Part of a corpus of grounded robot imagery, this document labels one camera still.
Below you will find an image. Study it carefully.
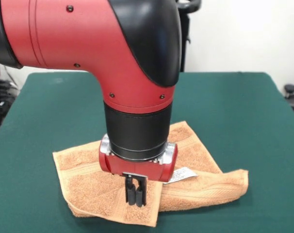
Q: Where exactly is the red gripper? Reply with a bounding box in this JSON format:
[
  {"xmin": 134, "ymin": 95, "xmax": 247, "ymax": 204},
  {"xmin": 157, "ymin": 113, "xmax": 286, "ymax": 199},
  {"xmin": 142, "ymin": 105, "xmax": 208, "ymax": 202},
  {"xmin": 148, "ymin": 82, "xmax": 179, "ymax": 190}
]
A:
[{"xmin": 98, "ymin": 133, "xmax": 179, "ymax": 208}]

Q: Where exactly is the tan terry towel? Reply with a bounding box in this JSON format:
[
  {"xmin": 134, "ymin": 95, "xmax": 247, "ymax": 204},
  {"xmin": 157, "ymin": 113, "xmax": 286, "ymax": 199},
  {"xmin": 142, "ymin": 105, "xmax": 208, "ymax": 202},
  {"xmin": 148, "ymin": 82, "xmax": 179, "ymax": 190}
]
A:
[{"xmin": 52, "ymin": 120, "xmax": 249, "ymax": 228}]

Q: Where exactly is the dark green tablecloth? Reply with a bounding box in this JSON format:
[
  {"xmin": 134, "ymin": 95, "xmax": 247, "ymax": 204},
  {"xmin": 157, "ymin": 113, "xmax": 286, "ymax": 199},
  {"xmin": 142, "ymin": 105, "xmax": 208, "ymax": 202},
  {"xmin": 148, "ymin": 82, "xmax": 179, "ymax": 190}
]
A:
[{"xmin": 0, "ymin": 71, "xmax": 294, "ymax": 233}]

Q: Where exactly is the black chair base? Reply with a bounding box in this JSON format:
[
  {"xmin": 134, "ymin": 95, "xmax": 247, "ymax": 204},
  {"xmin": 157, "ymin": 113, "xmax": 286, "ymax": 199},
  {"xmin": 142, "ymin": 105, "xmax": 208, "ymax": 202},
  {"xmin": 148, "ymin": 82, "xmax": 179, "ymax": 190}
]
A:
[{"xmin": 283, "ymin": 83, "xmax": 294, "ymax": 122}]

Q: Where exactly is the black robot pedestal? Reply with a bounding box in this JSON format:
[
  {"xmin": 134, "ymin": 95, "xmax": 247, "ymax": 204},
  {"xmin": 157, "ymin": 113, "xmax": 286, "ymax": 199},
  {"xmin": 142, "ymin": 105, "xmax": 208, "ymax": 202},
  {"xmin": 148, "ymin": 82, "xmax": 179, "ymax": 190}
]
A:
[{"xmin": 177, "ymin": 0, "xmax": 202, "ymax": 73}]

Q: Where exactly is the black cable bundle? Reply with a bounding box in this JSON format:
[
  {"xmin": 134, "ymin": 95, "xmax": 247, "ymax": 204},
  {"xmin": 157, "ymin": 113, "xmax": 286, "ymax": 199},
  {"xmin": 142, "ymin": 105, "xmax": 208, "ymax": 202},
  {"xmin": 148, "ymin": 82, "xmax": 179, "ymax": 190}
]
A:
[{"xmin": 0, "ymin": 79, "xmax": 20, "ymax": 127}]

